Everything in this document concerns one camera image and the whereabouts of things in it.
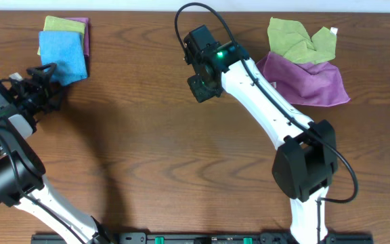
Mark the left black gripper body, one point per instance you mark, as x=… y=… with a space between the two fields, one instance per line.
x=32 y=90

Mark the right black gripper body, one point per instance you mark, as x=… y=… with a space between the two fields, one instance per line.
x=200 y=87

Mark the blue microfiber cloth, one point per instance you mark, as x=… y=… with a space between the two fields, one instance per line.
x=70 y=68

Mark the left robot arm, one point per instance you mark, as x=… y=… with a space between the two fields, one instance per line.
x=23 y=183

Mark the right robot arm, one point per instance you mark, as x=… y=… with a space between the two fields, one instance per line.
x=303 y=168

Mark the folded green cloth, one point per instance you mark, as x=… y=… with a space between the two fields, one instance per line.
x=63 y=25

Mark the folded purple cloth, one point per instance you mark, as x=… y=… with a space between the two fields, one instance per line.
x=86 y=49

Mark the crumpled green cloth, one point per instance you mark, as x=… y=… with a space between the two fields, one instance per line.
x=289 y=39

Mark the crumpled purple cloth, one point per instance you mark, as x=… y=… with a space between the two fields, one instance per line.
x=304 y=84

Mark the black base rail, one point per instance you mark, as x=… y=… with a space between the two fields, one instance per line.
x=263 y=238

